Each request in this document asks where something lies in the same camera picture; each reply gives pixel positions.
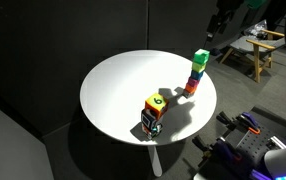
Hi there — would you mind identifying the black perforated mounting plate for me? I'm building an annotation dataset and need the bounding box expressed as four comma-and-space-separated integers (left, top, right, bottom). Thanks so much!
234, 124, 286, 168

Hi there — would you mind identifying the purple block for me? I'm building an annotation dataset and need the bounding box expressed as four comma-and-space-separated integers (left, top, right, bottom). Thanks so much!
186, 76, 201, 89

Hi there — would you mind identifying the purple clamp with orange tip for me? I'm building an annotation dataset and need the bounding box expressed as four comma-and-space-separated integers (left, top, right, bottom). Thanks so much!
238, 111, 262, 136

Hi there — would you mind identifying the dark green block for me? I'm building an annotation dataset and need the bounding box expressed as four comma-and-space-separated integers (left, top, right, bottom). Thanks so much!
193, 48, 211, 65

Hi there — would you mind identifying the orange block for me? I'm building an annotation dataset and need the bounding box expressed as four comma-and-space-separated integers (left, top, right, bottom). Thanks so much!
184, 83, 198, 95

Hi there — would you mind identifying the wooden chair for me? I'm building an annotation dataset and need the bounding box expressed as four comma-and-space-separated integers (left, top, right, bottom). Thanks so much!
219, 28, 286, 84

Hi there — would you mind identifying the light green block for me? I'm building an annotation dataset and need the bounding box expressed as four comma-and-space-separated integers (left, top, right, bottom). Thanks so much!
191, 60, 207, 74

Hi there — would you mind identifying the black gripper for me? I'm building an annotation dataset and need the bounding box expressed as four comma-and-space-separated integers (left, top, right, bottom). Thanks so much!
214, 0, 245, 22

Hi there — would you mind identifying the black clamp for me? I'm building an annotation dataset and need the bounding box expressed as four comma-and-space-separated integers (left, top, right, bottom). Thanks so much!
191, 134, 217, 158
215, 111, 247, 133

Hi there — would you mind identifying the black white patterned cube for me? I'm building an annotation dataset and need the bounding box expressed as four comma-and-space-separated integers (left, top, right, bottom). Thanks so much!
140, 108, 161, 130

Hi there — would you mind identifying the small white printed cube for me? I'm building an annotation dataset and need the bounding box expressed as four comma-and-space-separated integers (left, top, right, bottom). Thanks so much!
141, 124, 164, 141

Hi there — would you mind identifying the multicolour cube with number six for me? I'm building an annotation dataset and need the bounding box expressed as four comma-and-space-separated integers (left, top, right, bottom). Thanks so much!
144, 92, 170, 118

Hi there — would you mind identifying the white table base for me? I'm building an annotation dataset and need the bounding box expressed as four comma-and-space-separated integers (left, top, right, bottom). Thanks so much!
146, 144, 164, 178

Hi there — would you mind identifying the blue block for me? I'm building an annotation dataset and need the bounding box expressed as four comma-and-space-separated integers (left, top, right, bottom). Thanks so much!
189, 69, 204, 81

